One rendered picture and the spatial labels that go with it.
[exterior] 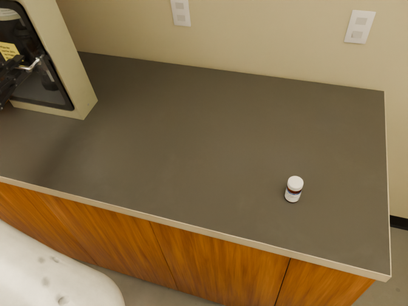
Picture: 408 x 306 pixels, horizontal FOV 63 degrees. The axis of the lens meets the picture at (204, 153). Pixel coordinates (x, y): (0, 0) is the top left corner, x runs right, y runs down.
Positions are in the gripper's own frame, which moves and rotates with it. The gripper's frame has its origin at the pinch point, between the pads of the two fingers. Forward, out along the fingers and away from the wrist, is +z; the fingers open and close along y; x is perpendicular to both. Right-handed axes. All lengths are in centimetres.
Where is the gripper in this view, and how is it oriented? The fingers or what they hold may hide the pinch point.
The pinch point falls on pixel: (16, 65)
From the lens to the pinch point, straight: 121.0
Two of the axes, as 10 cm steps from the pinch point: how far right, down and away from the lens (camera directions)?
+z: 3.0, -7.5, 5.9
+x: -9.5, -1.9, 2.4
